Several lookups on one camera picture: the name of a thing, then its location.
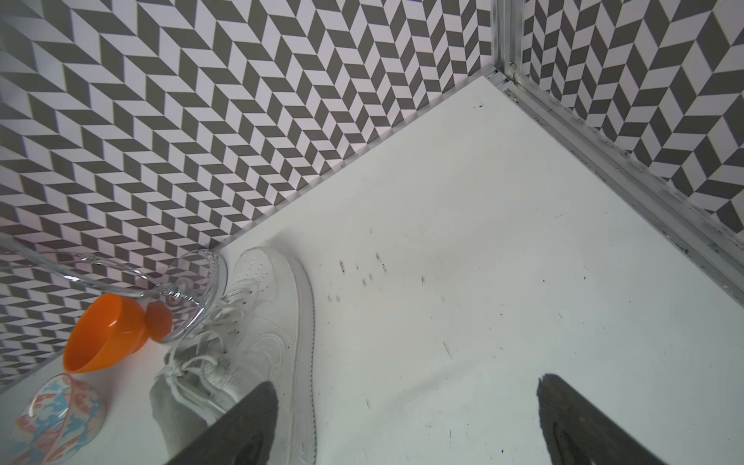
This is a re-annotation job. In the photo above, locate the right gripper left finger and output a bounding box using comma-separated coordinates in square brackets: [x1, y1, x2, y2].
[167, 382, 279, 465]

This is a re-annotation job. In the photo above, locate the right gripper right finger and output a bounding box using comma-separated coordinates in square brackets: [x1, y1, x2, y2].
[537, 374, 663, 465]

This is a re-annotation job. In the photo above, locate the white sneaker far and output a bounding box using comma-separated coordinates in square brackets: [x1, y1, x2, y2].
[149, 247, 317, 464]

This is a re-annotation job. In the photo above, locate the chrome glass holder stand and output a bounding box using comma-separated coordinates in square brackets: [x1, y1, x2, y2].
[1, 234, 228, 343]

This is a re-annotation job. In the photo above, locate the orange plastic bowl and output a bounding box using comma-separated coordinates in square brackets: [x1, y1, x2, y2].
[63, 294, 174, 374]

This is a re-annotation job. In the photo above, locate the patterned small bowl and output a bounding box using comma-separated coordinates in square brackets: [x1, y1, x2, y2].
[1, 373, 107, 464]

